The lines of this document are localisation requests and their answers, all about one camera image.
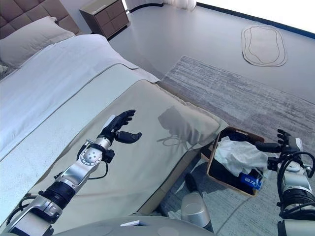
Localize grey robot torso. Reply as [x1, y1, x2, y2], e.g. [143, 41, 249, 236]
[53, 215, 215, 236]

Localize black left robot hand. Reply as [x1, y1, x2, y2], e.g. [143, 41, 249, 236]
[98, 109, 143, 145]

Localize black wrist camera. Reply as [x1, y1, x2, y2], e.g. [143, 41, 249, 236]
[266, 155, 281, 172]
[104, 149, 116, 163]

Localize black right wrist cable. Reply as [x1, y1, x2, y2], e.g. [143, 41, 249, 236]
[277, 151, 315, 218]

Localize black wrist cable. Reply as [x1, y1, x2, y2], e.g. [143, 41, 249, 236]
[277, 151, 315, 218]
[91, 161, 109, 179]

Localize white sheer curtain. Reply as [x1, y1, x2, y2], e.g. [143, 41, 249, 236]
[124, 0, 198, 10]

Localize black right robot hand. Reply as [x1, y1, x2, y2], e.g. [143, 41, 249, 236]
[254, 128, 303, 154]

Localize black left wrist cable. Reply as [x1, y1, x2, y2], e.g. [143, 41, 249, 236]
[91, 161, 109, 179]

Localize wooden laundry basket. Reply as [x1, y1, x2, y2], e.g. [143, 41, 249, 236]
[201, 126, 266, 197]

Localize beige bed cover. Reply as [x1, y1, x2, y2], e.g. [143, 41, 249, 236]
[0, 79, 229, 236]

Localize beige bed base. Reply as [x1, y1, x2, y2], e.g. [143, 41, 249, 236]
[137, 147, 215, 218]

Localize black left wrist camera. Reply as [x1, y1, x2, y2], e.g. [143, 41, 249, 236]
[104, 149, 116, 163]

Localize brown wooden nightstand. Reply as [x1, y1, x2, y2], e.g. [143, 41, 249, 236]
[79, 0, 130, 39]

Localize silver right robot leg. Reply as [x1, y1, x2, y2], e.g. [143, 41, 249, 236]
[180, 173, 213, 232]

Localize white duvet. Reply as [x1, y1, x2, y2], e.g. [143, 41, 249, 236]
[0, 33, 161, 163]

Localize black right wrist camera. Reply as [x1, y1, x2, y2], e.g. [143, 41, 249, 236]
[266, 155, 281, 172]

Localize small beige oval rug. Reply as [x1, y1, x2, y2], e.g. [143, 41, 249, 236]
[241, 25, 288, 67]

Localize beige pillow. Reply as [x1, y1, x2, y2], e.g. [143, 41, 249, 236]
[0, 16, 76, 70]

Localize white garment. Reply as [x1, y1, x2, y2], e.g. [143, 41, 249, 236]
[214, 137, 272, 178]

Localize brown tufted headboard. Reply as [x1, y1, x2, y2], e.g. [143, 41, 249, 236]
[0, 0, 81, 40]

